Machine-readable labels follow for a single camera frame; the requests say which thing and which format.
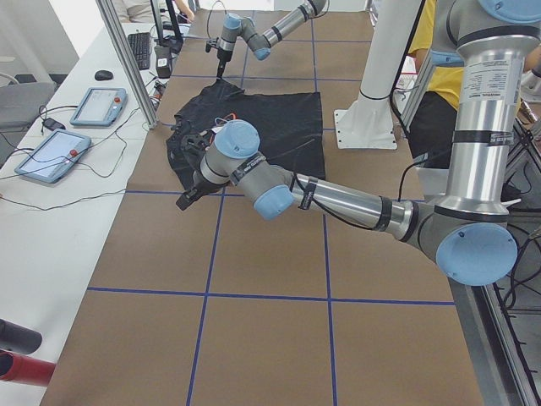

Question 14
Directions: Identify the black computer mouse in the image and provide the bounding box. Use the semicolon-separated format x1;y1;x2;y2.
94;69;114;81

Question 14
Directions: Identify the black power adapter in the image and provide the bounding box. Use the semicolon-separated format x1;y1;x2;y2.
42;118;65;131

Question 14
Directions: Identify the far blue teach pendant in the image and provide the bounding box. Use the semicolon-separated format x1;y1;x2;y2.
69;87;128;127

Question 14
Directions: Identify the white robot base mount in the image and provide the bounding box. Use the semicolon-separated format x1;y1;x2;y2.
334;0;423;150

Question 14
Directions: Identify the black graphic t-shirt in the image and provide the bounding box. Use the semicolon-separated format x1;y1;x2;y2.
166;80;326;189

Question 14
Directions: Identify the black keyboard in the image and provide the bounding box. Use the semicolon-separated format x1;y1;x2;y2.
127;32;151;70

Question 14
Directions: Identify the blue teach pendant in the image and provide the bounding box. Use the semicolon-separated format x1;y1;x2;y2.
14;129;92;184
69;87;128;127

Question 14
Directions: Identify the black monitor stand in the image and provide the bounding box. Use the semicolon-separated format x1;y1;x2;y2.
150;0;183;54

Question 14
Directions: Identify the red and black tube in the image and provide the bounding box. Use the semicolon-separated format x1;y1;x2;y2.
1;319;56;387

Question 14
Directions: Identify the person in yellow shirt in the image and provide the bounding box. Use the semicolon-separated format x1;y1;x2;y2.
407;1;462;169

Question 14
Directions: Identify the near blue teach pendant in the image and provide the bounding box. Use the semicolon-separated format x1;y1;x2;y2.
14;129;92;184

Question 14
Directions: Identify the grey aluminium frame post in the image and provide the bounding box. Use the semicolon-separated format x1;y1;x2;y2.
96;0;158;129

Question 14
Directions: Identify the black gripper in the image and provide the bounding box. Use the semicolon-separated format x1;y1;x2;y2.
205;37;233;78
180;134;210;168

